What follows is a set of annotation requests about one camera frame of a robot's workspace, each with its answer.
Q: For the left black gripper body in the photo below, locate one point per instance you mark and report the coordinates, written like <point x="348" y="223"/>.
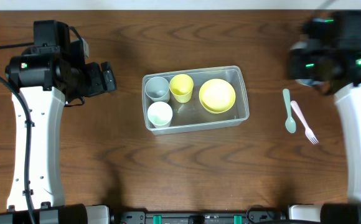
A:
<point x="107" y="78"/>

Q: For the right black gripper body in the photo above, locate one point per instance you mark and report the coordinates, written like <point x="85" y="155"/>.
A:
<point x="297" y="66"/>

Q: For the grey plastic cup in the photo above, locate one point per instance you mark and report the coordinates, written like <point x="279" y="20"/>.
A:
<point x="157" y="89"/>

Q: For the white plastic cup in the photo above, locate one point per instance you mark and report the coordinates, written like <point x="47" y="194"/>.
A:
<point x="160" y="114"/>

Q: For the pale green plastic spoon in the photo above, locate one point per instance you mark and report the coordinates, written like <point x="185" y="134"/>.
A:
<point x="290" y="122"/>

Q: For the pink plastic fork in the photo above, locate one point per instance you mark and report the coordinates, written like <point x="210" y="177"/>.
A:
<point x="308" y="131"/>

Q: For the clear plastic container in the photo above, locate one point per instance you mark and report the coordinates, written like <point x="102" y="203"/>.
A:
<point x="191" y="116"/>

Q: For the yellow plastic cup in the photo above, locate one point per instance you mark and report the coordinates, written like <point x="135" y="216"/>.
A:
<point x="181" y="86"/>

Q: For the yellow plastic bowl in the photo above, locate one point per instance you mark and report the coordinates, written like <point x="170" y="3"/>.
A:
<point x="217" y="96"/>

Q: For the white bowl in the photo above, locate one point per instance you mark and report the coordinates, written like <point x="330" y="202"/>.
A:
<point x="308" y="82"/>

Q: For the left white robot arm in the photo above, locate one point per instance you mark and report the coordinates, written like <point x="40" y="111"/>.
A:
<point x="42" y="86"/>

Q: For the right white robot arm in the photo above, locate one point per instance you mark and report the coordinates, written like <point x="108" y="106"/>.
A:
<point x="348" y="103"/>

